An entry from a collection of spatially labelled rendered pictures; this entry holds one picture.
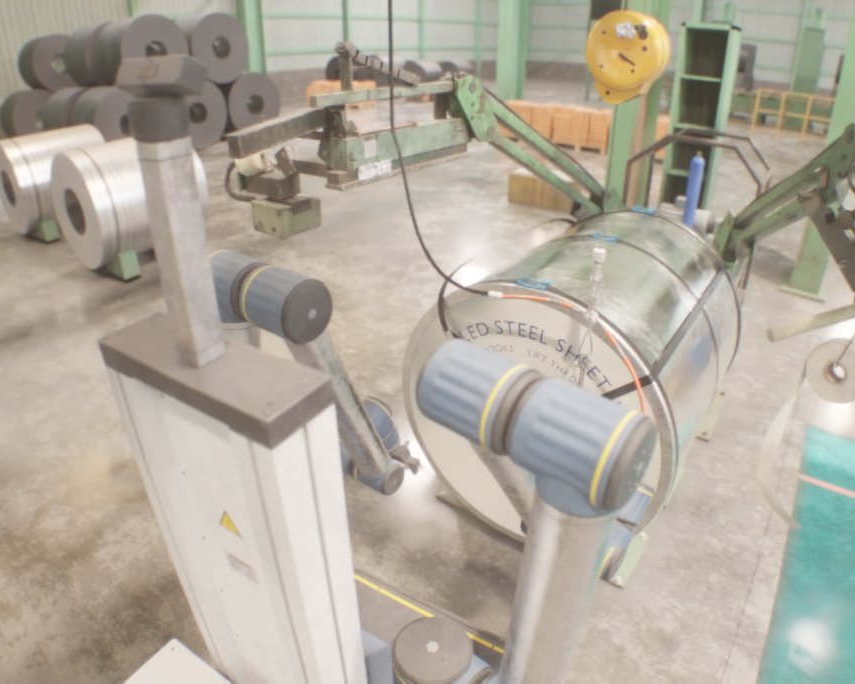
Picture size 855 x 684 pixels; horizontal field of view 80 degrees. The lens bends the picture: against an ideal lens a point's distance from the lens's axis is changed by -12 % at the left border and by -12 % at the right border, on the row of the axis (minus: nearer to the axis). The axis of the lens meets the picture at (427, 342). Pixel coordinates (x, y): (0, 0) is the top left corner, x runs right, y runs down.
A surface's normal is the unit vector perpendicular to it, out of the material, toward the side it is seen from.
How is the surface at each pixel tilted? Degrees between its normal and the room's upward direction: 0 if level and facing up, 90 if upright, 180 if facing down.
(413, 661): 6
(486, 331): 90
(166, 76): 62
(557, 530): 87
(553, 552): 87
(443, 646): 0
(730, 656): 0
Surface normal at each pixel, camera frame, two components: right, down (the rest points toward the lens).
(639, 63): -0.60, 0.38
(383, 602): 0.00, -0.88
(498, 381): -0.29, -0.63
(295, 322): 0.72, 0.34
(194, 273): 0.85, 0.25
